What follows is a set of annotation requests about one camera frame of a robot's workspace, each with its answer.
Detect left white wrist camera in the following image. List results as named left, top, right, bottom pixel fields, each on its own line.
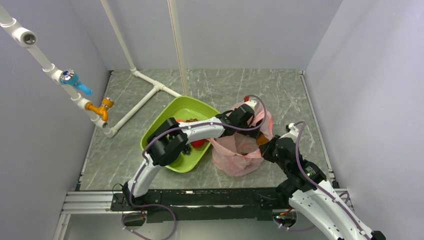
left=243, top=95, right=259, bottom=111

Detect pink plastic bag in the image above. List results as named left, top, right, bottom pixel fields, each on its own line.
left=208, top=102, right=273, bottom=177

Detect red fake fruit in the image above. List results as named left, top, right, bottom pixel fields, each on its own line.
left=191, top=139, right=208, bottom=149

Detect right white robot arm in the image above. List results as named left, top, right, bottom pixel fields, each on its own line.
left=259, top=135, right=386, bottom=240

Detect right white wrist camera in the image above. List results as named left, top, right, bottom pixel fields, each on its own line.
left=286, top=123, right=300, bottom=140

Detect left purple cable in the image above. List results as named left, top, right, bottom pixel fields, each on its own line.
left=121, top=95, right=268, bottom=240

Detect beige vertical pole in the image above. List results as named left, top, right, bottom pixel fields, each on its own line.
left=167, top=0, right=190, bottom=96

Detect red fake grapes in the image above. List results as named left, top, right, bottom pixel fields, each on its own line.
left=185, top=118, right=199, bottom=123

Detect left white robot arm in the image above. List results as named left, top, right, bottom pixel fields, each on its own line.
left=122, top=100, right=267, bottom=210

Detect dark fake grapes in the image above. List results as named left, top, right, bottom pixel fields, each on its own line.
left=181, top=144, right=192, bottom=155

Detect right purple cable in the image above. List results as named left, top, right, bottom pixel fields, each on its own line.
left=273, top=120, right=374, bottom=240

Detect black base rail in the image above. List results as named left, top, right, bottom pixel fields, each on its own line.
left=110, top=187, right=290, bottom=223

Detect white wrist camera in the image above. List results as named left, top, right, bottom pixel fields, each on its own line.
left=243, top=95, right=259, bottom=111
left=286, top=123, right=300, bottom=140

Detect white PVC pipe frame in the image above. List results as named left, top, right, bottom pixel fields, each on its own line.
left=0, top=0, right=180, bottom=138

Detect orange faucet tap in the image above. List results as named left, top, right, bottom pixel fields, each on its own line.
left=84, top=97, right=115, bottom=122

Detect green plastic tray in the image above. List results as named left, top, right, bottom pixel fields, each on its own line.
left=140, top=96, right=220, bottom=173

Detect blue valve tap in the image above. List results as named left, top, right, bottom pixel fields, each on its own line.
left=59, top=69, right=93, bottom=96

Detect purple cable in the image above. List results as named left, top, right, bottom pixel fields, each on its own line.
left=121, top=95, right=268, bottom=240
left=273, top=120, right=374, bottom=240

